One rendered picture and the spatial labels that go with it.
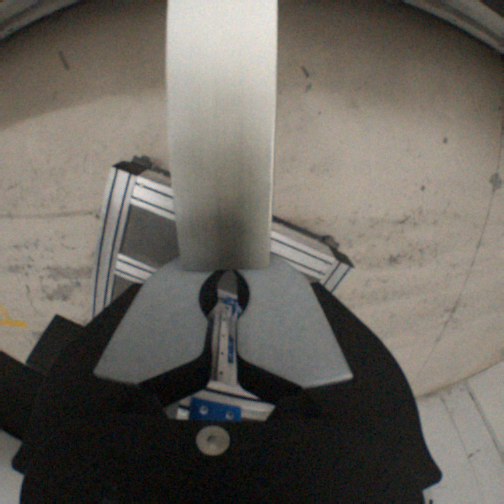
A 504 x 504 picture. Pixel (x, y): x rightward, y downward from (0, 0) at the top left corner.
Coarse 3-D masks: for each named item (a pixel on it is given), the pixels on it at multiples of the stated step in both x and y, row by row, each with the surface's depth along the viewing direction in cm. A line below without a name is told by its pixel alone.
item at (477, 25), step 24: (24, 0) 32; (48, 0) 38; (72, 0) 43; (408, 0) 46; (432, 0) 42; (456, 0) 35; (0, 24) 37; (24, 24) 43; (456, 24) 48; (480, 24) 42
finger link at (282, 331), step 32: (256, 288) 8; (288, 288) 8; (256, 320) 7; (288, 320) 7; (320, 320) 7; (256, 352) 6; (288, 352) 6; (320, 352) 6; (256, 384) 6; (288, 384) 5; (320, 384) 5
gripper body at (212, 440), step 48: (96, 432) 4; (144, 432) 4; (192, 432) 4; (240, 432) 4; (288, 432) 4; (336, 432) 4; (48, 480) 2; (96, 480) 3; (144, 480) 3; (192, 480) 3; (240, 480) 3; (288, 480) 3; (336, 480) 3; (384, 480) 3
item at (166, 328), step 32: (160, 288) 8; (192, 288) 8; (128, 320) 7; (160, 320) 7; (192, 320) 7; (128, 352) 6; (160, 352) 6; (192, 352) 6; (128, 384) 5; (160, 384) 6; (192, 384) 6
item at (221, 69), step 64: (192, 0) 5; (256, 0) 5; (192, 64) 6; (256, 64) 6; (192, 128) 6; (256, 128) 7; (192, 192) 7; (256, 192) 7; (192, 256) 8; (256, 256) 9
